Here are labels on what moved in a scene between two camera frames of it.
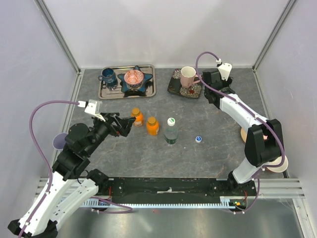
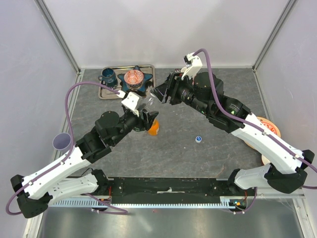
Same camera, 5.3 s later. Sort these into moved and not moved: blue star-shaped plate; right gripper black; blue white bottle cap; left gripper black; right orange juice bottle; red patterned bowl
Moved: right gripper black; left gripper black
Not moved: blue star-shaped plate; red patterned bowl; blue white bottle cap; right orange juice bottle
